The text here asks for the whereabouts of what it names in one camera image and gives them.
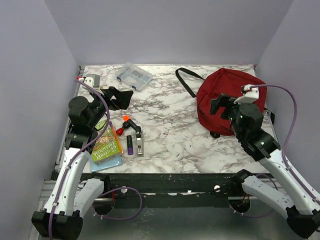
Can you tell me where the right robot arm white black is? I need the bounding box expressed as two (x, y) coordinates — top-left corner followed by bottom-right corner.
(210, 94), (320, 239)

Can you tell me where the black marker orange cap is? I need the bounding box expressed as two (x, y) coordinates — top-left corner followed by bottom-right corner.
(122, 115), (132, 129)

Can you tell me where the clear plastic organizer box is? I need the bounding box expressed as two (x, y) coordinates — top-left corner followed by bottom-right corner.
(115, 62), (153, 91)

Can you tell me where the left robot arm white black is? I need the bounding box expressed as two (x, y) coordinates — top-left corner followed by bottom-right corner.
(31, 86), (133, 240)

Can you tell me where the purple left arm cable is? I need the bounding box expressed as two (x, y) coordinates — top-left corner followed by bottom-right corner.
(48, 77), (142, 240)

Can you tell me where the light blue notebook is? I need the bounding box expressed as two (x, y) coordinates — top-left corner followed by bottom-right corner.
(90, 156), (123, 172)

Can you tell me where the purple black highlighter marker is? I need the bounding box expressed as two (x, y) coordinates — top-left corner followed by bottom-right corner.
(126, 135), (134, 155)

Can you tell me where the black marker red cap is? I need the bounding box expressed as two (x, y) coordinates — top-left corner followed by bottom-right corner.
(116, 125), (129, 136)

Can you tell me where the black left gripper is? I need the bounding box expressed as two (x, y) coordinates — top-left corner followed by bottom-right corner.
(88, 86), (134, 128)

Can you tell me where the silver black stapler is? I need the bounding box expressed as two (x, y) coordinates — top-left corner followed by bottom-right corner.
(128, 120), (144, 157)

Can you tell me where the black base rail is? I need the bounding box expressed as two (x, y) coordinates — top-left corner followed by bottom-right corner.
(80, 173), (245, 209)

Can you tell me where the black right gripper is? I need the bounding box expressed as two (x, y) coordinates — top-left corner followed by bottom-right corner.
(209, 92), (245, 139)

